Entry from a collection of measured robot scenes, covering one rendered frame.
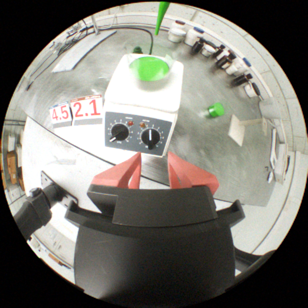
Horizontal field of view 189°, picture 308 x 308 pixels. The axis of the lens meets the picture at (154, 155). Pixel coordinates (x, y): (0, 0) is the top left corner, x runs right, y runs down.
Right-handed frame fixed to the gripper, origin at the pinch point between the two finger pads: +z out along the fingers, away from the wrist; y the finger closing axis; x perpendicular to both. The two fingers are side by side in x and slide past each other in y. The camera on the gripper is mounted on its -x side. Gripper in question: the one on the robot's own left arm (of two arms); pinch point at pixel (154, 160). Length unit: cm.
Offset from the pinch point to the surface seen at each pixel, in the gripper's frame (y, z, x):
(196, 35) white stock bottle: -15.1, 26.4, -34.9
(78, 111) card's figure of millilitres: 18.1, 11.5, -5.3
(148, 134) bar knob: 0.9, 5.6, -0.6
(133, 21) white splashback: 10, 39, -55
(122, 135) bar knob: 5.6, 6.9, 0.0
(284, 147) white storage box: -110, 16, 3
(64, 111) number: 23.0, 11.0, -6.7
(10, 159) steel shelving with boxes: 229, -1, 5
